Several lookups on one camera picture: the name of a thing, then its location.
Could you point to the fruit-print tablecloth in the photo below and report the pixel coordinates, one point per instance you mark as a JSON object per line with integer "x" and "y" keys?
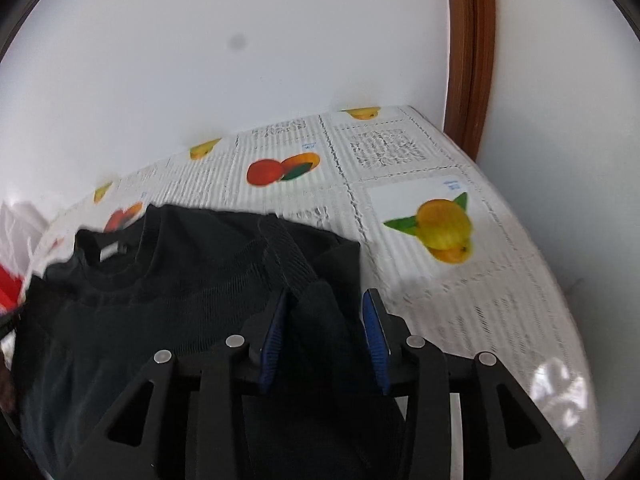
{"x": 400, "y": 185}

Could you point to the red paper bag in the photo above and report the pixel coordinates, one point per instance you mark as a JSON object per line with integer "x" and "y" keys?
{"x": 9, "y": 285}

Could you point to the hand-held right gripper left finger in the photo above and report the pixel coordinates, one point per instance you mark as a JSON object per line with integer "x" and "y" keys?
{"x": 272, "y": 340}

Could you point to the white plastic bag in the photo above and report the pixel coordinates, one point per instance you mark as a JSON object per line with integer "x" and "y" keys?
{"x": 20, "y": 230}

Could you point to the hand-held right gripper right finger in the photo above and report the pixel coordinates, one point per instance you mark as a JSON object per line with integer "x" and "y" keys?
{"x": 375, "y": 340}

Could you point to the brown wooden door trim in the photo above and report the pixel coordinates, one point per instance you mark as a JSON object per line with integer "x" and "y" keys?
{"x": 470, "y": 60}

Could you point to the black sweatshirt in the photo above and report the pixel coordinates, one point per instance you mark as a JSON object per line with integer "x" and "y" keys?
{"x": 175, "y": 310}

